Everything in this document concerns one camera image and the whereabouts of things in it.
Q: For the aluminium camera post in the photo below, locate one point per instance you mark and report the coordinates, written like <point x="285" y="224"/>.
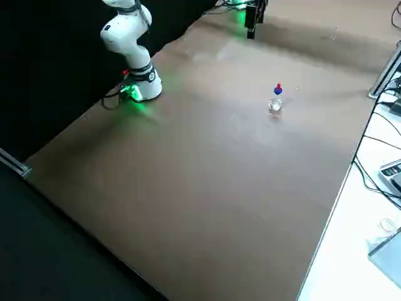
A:
<point x="383" y="75"/>

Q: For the aluminium frame rail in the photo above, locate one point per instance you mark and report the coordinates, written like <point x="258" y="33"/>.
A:
<point x="15" y="164"/>

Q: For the grey device with buttons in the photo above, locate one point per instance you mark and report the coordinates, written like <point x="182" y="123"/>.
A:
<point x="391" y="175"/>

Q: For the small glass beaker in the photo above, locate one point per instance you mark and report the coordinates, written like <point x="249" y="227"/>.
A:
<point x="388" y="224"/>

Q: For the flat grey box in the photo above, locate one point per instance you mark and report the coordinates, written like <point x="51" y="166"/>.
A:
<point x="388" y="257"/>

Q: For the clear bottle with blue cap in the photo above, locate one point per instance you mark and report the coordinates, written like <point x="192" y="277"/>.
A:
<point x="275" y="106"/>

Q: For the small dark device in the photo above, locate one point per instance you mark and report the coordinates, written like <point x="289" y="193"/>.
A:
<point x="396" y="108"/>

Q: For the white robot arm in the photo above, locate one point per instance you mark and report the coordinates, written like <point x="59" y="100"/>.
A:
<point x="125" y="34"/>
<point x="238" y="3"/>

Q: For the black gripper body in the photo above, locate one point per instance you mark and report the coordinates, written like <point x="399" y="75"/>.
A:
<point x="261" y="11"/>

